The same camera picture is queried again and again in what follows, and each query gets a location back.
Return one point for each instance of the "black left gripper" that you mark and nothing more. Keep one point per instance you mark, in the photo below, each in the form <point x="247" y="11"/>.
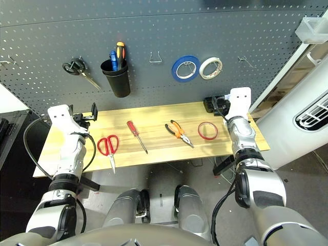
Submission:
<point x="82" y="120"/>

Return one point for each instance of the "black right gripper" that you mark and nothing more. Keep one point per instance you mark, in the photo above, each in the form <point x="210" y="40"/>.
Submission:
<point x="223" y="106"/>

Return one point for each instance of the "red tape roll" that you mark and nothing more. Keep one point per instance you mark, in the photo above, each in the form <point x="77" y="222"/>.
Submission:
<point x="198" y="131"/>

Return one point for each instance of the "orange black pliers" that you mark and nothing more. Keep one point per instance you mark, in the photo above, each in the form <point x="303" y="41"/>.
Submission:
<point x="180" y="133"/>

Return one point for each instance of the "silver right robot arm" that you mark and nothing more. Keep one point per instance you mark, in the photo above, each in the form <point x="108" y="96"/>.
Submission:
<point x="243" y="133"/>

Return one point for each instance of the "silver pegboard hook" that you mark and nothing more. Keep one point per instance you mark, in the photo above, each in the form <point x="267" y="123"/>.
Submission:
<point x="10" y="59"/>
<point x="243" y="60"/>
<point x="3" y="62"/>

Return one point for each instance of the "black ribbed box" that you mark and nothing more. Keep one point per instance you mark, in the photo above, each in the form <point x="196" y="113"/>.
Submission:
<point x="207" y="105"/>

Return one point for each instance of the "black plastic cup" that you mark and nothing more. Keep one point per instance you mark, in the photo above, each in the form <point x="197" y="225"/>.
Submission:
<point x="119" y="84"/>

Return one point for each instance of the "white tape roll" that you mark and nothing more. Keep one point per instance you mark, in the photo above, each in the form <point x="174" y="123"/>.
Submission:
<point x="202" y="69"/>

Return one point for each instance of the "blue tape roll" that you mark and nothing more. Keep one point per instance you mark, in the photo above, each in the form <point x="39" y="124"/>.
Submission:
<point x="174" y="70"/>

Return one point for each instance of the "orange black screwdriver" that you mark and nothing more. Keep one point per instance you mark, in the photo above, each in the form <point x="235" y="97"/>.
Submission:
<point x="120" y="51"/>

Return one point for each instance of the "white housing with vent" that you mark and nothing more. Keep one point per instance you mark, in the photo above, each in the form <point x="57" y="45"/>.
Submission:
<point x="282" y="123"/>

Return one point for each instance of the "black equipment case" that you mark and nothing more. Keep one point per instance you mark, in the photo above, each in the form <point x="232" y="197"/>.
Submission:
<point x="10" y="128"/>

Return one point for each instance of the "silver left robot leg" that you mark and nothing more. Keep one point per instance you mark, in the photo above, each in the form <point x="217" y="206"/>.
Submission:
<point x="123" y="207"/>

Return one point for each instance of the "silver robot leg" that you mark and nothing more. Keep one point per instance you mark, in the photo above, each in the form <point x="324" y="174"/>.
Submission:
<point x="192" y="212"/>
<point x="123" y="207"/>

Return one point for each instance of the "silver right robot leg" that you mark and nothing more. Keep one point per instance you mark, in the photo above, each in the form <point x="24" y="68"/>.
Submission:
<point x="192" y="212"/>

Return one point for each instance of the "white plastic bin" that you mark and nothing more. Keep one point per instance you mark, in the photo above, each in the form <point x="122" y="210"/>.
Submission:
<point x="307" y="33"/>

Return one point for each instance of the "grey robot torso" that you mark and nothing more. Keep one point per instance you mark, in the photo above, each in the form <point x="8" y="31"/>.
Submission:
<point x="128" y="237"/>

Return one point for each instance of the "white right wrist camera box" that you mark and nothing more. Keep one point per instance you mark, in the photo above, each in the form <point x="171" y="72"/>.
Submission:
<point x="239" y="102"/>

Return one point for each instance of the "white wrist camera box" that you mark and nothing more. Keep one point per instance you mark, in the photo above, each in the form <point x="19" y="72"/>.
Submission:
<point x="239" y="102"/>
<point x="61" y="115"/>

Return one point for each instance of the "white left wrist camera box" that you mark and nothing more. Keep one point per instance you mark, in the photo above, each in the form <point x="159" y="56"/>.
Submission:
<point x="61" y="115"/>

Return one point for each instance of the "black table bracket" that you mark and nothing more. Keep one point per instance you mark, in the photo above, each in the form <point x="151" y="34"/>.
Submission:
<point x="89" y="184"/>
<point x="223" y="165"/>

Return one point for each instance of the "white shelf frame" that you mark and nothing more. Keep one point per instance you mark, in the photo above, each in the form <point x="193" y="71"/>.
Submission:
<point x="280" y="77"/>

